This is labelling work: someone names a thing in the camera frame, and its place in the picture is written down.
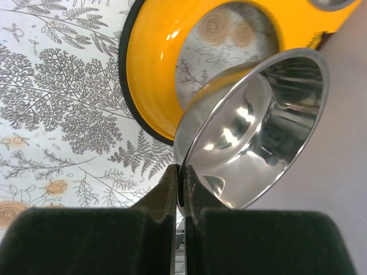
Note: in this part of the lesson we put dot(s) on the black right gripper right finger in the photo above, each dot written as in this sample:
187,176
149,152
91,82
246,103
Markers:
219,240

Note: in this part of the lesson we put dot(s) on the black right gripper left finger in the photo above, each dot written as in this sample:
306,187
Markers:
135,240

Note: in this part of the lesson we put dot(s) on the steel pet bowl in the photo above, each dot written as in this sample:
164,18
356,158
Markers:
248,124

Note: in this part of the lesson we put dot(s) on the yellow double pet bowl stand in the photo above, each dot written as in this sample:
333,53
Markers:
154,33

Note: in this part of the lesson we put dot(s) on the floral patterned tablecloth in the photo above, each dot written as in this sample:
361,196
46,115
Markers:
68,137

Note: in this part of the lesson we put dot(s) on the steel bowl in stand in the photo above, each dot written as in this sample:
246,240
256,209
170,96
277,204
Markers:
331,5

